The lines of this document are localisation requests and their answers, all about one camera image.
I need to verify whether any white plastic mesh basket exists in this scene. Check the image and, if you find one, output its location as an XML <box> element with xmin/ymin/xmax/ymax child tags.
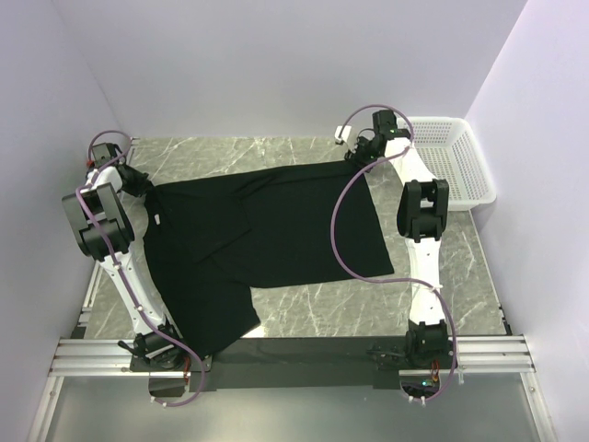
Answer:
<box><xmin>390</xmin><ymin>117</ymin><xmax>496</xmax><ymax>211</ymax></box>

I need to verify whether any black t-shirt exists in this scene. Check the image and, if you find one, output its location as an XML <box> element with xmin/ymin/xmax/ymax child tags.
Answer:
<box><xmin>144</xmin><ymin>161</ymin><xmax>394</xmax><ymax>356</ymax></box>

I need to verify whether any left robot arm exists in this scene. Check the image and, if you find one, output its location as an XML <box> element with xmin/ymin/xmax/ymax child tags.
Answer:
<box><xmin>62</xmin><ymin>143</ymin><xmax>187</xmax><ymax>370</ymax></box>

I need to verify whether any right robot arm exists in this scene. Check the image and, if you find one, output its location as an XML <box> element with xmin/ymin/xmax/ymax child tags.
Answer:
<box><xmin>336</xmin><ymin>104</ymin><xmax>452</xmax><ymax>367</ymax></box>

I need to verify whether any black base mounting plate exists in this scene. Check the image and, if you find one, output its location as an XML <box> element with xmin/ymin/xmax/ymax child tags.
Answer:
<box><xmin>129</xmin><ymin>335</ymin><xmax>460</xmax><ymax>392</ymax></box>

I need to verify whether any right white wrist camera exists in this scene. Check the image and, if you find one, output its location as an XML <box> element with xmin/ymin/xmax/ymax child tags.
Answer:
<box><xmin>334</xmin><ymin>125</ymin><xmax>352</xmax><ymax>145</ymax></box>

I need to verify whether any aluminium rail frame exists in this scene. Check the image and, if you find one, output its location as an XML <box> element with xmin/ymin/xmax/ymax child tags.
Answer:
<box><xmin>25</xmin><ymin>136</ymin><xmax>553</xmax><ymax>442</ymax></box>

